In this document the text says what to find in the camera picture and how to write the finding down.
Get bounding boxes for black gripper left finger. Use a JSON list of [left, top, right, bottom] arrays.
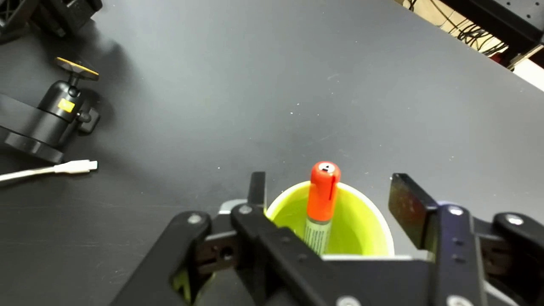
[[110, 170, 341, 306]]

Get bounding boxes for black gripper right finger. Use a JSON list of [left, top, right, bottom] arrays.
[[387, 171, 544, 306]]

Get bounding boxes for blue marker with red cap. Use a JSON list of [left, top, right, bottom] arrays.
[[302, 159, 343, 256]]

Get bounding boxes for lime green mug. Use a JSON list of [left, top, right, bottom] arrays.
[[168, 178, 395, 304]]

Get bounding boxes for black floor equipment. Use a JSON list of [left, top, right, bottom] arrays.
[[440, 0, 544, 54]]

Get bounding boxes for white cable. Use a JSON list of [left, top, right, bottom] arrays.
[[0, 158, 100, 187]]

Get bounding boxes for black floor cables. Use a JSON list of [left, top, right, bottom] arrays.
[[399, 0, 511, 57]]

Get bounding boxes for black ball head mount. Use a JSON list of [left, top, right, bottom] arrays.
[[0, 54, 101, 164]]

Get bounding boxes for black camera mount pile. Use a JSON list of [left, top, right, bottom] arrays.
[[0, 0, 105, 44]]

